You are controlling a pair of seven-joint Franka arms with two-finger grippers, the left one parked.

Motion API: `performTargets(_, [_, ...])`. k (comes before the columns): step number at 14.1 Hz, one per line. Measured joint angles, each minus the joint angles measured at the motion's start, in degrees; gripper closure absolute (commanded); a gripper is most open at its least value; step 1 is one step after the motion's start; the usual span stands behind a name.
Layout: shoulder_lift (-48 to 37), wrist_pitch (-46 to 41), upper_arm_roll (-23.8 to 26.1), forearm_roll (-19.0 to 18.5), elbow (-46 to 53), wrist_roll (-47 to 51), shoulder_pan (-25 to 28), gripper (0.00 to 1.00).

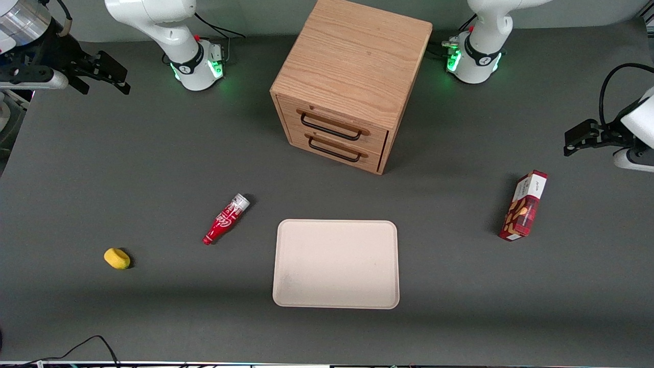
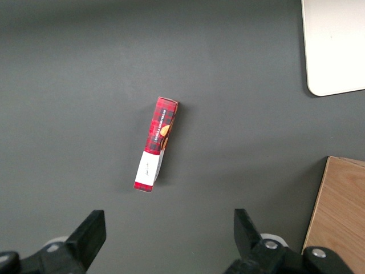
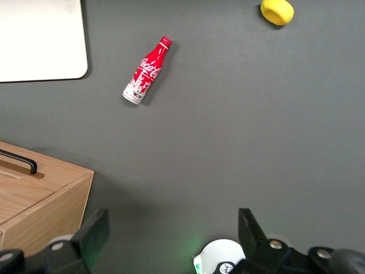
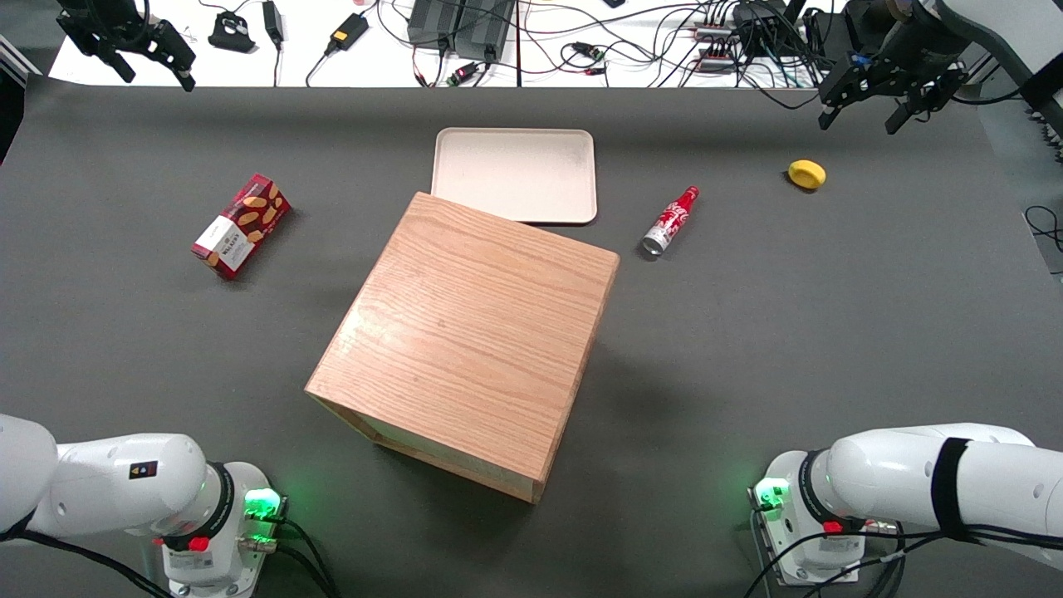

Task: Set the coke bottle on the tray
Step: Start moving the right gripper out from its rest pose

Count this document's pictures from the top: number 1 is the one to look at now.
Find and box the wooden drawer front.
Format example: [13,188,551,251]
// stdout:
[286,125,384,173]
[277,95,390,154]

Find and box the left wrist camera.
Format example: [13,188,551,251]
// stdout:
[613,147,654,172]

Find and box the yellow lemon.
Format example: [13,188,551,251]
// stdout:
[104,248,131,270]

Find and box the black drawer handle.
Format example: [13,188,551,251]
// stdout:
[300,112,362,142]
[308,135,361,163]

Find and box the red plaid cookie box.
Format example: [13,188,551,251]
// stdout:
[499,170,548,242]

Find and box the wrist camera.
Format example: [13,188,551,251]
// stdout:
[0,67,69,91]
[613,147,654,172]

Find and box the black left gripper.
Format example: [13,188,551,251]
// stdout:
[564,119,637,157]

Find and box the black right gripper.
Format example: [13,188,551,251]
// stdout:
[0,23,131,96]

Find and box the beige plastic tray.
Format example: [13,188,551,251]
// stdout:
[272,219,400,310]

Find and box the red coke bottle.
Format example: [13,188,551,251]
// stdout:
[202,193,251,246]

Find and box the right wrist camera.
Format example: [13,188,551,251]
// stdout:
[0,67,69,91]

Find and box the wooden drawer cabinet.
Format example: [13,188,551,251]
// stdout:
[270,0,434,175]

